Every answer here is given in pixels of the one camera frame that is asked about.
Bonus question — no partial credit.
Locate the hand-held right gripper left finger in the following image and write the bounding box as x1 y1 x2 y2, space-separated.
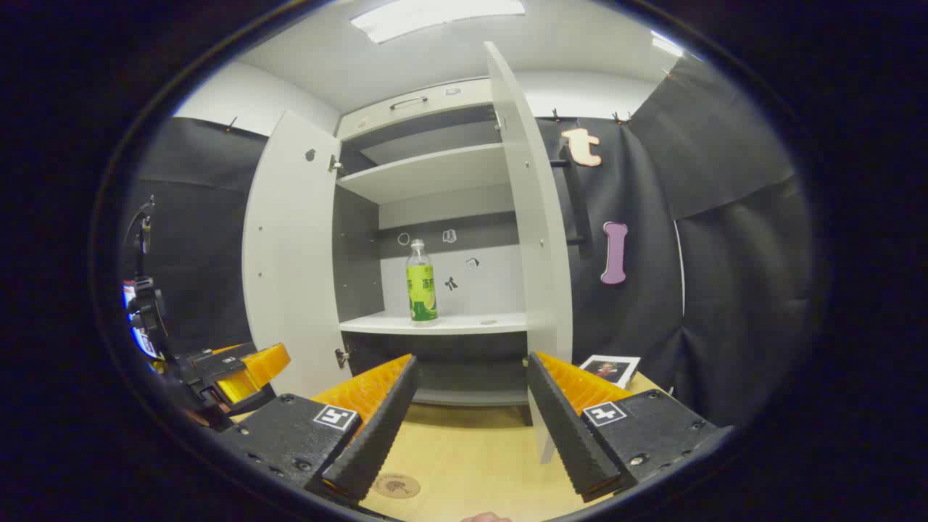
217 354 420 507

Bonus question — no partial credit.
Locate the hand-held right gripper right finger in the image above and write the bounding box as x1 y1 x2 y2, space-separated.
526 351 733 502

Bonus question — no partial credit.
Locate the round brown coaster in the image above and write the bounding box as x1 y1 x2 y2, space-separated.
373 473 421 500

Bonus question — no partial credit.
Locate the white cabinet door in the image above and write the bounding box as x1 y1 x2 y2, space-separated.
241 110 349 399
484 41 573 465

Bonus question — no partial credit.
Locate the green label bottle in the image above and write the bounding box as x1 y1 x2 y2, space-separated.
405 239 439 327

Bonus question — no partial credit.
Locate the white grey cabinet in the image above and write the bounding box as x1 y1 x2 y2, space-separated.
330 76 537 407

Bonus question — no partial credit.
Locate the white blue object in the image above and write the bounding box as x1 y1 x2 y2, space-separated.
122 283 159 360

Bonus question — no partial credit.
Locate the white photo card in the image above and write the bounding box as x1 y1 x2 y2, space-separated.
579 355 642 389

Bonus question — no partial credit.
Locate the black backdrop cloth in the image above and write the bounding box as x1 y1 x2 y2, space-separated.
127 54 813 428

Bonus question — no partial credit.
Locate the large ceiling light panel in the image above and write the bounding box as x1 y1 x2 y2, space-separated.
350 0 526 44

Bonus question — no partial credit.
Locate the small ceiling light panel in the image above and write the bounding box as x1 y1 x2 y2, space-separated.
650 30 686 59

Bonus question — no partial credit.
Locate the black cable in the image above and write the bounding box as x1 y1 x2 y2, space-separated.
125 194 157 280

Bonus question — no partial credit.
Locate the black door handle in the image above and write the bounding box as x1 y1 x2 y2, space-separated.
549 145 594 254

